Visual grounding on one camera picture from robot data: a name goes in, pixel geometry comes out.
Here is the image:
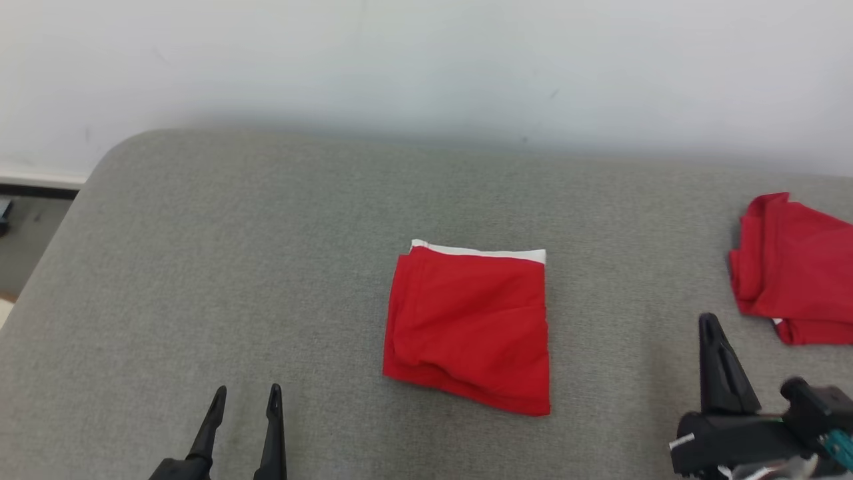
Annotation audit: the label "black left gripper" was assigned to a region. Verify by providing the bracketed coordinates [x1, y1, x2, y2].
[148, 383, 289, 480]

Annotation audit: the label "teal cable connector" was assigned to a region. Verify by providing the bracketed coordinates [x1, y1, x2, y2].
[823, 430, 853, 471]

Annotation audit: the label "red shorts white stripes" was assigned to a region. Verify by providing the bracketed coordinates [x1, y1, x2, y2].
[382, 239, 552, 417]

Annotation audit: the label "thin white wire bundle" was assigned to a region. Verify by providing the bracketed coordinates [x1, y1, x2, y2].
[716, 457, 820, 480]

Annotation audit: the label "red basketball jersey white sleeves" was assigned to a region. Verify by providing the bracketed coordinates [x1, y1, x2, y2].
[728, 192, 853, 346]

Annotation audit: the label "white wall baseboard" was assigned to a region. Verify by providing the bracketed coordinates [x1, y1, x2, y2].
[0, 168, 91, 199]

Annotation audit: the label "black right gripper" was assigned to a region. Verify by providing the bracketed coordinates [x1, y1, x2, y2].
[669, 313, 812, 476]

